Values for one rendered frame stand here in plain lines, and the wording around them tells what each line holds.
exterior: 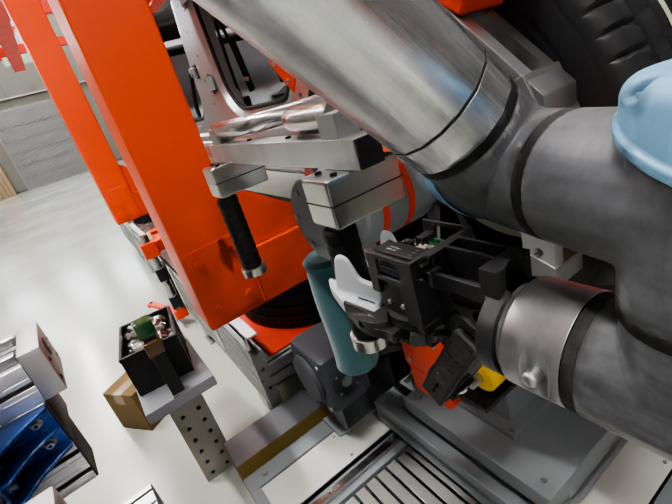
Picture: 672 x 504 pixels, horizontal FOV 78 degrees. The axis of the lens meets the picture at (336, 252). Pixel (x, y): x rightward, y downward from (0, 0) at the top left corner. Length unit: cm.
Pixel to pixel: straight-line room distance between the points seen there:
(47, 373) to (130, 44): 65
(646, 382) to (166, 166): 94
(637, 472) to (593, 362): 98
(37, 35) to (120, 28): 197
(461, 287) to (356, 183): 16
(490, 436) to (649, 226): 90
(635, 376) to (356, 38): 20
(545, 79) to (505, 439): 78
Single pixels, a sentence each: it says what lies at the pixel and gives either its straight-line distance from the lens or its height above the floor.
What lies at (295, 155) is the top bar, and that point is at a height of 96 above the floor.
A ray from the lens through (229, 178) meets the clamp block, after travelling 70.
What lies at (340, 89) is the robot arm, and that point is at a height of 103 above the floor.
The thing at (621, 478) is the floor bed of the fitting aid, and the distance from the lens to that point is 122.
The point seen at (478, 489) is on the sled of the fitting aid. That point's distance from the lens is 110.
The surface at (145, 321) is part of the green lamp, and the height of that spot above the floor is 66.
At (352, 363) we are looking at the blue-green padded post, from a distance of 85.
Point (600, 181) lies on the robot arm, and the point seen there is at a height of 97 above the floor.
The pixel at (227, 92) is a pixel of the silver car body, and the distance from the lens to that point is 195.
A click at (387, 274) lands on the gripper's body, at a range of 34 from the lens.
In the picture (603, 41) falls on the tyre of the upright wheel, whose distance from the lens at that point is 54.
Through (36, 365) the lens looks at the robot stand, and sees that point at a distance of 84.
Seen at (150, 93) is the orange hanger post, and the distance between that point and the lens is 103.
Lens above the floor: 104
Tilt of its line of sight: 23 degrees down
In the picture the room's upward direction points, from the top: 17 degrees counter-clockwise
